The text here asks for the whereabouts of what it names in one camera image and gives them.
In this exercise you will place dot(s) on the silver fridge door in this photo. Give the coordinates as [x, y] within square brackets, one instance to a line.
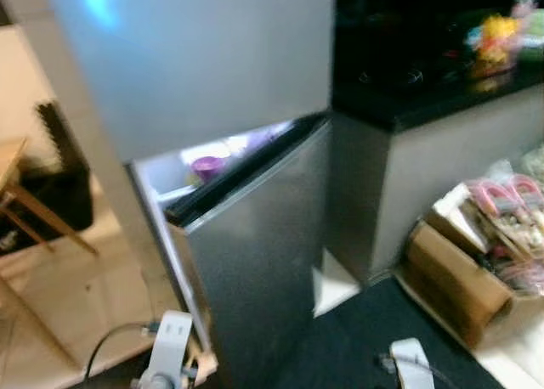
[255, 262]

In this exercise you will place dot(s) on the grey crumpled plastic bag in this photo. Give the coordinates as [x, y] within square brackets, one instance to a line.
[534, 164]

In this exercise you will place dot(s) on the brown cardboard box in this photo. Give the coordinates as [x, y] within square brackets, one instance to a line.
[450, 279]

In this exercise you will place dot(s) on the green bowl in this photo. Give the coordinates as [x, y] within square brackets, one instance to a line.
[534, 36]

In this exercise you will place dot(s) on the yellow snack jar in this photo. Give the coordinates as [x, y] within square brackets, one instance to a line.
[495, 42]

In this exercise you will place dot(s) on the black top kitchen counter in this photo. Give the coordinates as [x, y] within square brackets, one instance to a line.
[408, 109]

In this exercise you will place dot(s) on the black floor mat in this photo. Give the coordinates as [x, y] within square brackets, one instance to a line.
[382, 329]

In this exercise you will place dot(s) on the purple bowl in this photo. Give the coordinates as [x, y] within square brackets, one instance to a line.
[208, 168]

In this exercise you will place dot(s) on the silver freezer door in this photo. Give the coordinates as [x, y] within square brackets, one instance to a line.
[195, 66]

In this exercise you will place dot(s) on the light wooden board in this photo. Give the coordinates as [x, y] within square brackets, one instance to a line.
[202, 359]

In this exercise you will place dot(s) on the black foam mat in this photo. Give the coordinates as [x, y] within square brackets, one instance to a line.
[64, 181]

